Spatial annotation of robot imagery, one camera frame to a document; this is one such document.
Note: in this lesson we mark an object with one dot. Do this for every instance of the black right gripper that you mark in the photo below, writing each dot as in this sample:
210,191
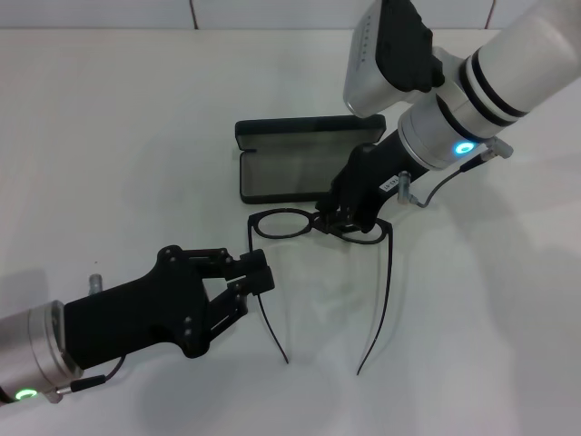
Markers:
372,177

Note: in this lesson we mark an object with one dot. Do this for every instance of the black thin-framed glasses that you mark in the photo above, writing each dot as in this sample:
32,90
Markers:
281,211

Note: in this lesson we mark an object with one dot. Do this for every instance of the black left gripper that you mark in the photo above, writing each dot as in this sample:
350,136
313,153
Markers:
136,309

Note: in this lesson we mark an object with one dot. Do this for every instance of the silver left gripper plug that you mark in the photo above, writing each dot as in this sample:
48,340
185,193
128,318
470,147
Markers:
95,283

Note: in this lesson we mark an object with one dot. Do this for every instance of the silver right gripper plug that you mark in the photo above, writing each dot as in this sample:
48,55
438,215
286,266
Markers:
403,185

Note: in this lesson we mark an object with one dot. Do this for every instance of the black hard glasses case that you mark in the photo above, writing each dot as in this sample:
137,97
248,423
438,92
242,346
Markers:
281,177

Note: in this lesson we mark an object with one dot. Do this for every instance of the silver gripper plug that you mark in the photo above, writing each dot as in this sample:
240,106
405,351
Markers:
95,283
403,185

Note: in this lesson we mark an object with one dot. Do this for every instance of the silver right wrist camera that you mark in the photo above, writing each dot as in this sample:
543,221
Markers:
386,54

